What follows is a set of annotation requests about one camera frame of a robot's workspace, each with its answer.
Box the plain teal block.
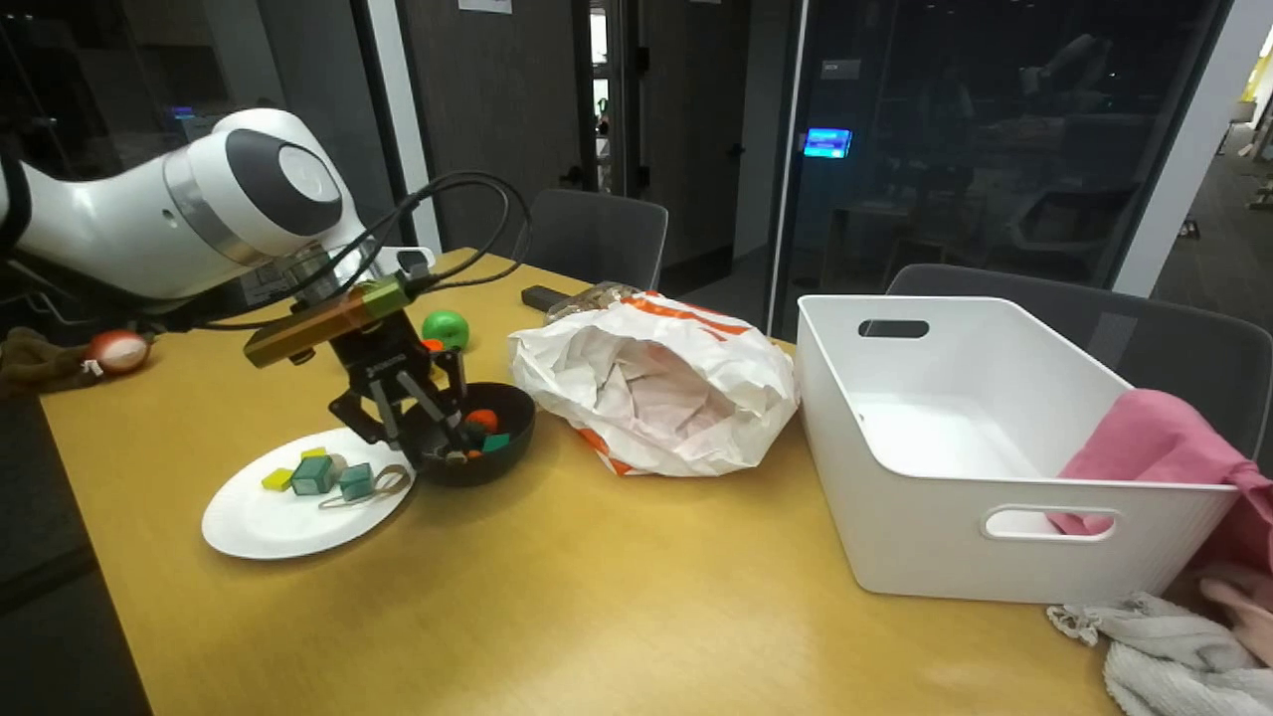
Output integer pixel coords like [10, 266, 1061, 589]
[286, 449, 356, 502]

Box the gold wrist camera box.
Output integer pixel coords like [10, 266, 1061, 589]
[239, 273, 410, 372]

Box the white paper plate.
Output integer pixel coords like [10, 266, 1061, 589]
[201, 421, 422, 563]

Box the black bowl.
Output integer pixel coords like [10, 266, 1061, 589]
[400, 377, 540, 487]

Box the white plastic bin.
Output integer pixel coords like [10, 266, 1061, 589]
[792, 290, 1244, 607]

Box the pink cloth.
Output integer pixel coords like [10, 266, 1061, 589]
[1050, 385, 1273, 589]

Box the red white toy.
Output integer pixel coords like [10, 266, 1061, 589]
[75, 327, 157, 381]

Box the grey chair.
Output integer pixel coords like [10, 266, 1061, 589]
[509, 182, 674, 299]
[885, 259, 1273, 467]

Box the grey cloth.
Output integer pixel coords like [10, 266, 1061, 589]
[1042, 589, 1273, 716]

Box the clear bag of nuts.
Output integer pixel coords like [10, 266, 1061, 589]
[567, 278, 646, 319]

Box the green plastic egg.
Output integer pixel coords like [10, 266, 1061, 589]
[420, 306, 478, 359]

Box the crumpled plastic bag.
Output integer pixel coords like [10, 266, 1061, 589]
[509, 285, 806, 481]

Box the teal block with wire loop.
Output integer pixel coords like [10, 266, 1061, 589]
[333, 458, 420, 506]

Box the black flat remote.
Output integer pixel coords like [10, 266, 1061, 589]
[516, 282, 588, 319]

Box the blue lit screen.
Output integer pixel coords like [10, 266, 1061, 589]
[802, 124, 859, 164]

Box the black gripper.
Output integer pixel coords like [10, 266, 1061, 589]
[328, 306, 475, 453]

